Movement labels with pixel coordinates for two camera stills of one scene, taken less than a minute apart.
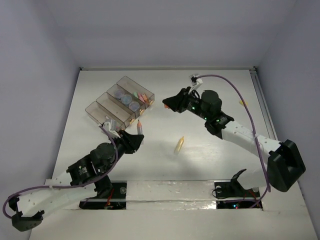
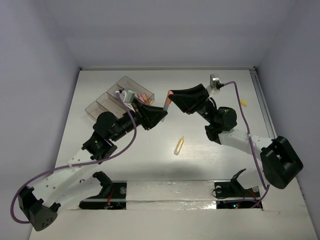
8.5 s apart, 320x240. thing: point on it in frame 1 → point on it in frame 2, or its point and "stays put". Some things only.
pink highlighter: x=141 y=97 stays put
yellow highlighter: x=179 y=145 stays put
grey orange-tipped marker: x=139 y=127 → x=167 y=104
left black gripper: x=125 y=141 → x=143 y=116
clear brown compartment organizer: x=122 y=103 stays put
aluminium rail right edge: x=265 y=107 stays put
